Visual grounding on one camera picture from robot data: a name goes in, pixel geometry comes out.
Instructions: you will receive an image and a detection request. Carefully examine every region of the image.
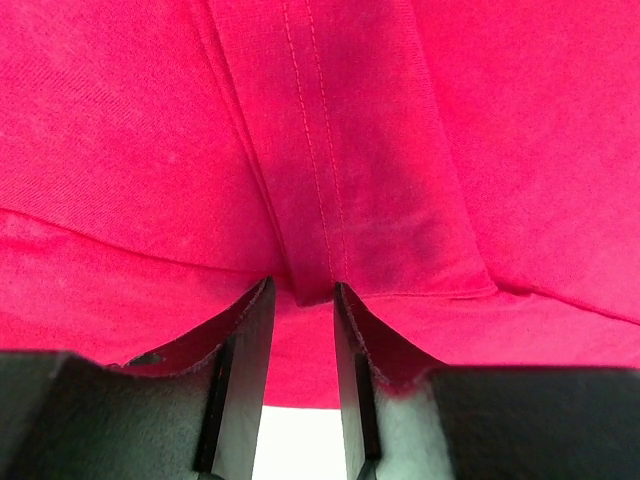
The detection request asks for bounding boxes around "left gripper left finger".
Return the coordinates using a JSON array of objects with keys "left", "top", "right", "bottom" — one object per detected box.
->
[{"left": 1, "top": 278, "right": 275, "bottom": 479}]

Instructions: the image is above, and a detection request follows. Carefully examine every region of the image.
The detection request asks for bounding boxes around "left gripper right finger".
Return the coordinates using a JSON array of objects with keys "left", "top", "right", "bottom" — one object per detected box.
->
[{"left": 334, "top": 283, "right": 639, "bottom": 479}]

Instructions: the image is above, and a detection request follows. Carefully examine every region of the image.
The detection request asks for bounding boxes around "red t shirt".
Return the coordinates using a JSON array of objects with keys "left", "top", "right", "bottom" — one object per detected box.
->
[{"left": 1, "top": 1, "right": 639, "bottom": 408}]

